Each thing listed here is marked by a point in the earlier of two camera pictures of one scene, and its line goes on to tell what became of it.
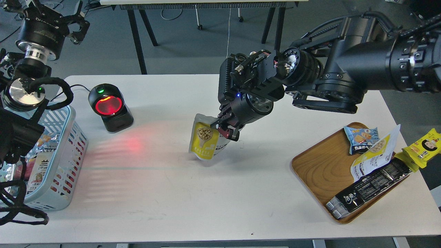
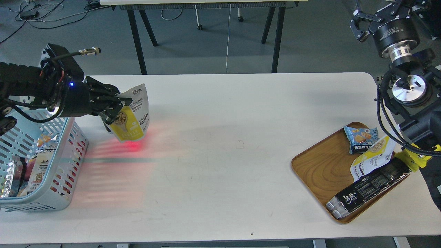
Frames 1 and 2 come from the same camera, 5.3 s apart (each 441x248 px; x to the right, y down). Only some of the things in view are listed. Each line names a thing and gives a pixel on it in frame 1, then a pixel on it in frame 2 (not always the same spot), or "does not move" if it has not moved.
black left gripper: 41,33 to 80,98
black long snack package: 362,190 does not move
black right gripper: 249,83 to 396,39
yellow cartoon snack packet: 417,155 does not move
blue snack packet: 361,140 does not move
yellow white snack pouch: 206,142 to 133,123
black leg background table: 135,8 does not move
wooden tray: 324,167 does not move
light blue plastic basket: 45,178 does not move
